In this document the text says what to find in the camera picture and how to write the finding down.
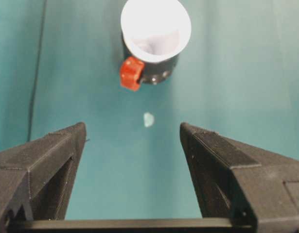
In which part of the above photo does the small white paper scrap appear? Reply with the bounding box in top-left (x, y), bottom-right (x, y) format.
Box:
top-left (142, 112), bottom-right (155, 129)

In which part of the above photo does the teal table cloth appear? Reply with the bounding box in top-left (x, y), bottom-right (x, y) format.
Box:
top-left (0, 0), bottom-right (299, 221)

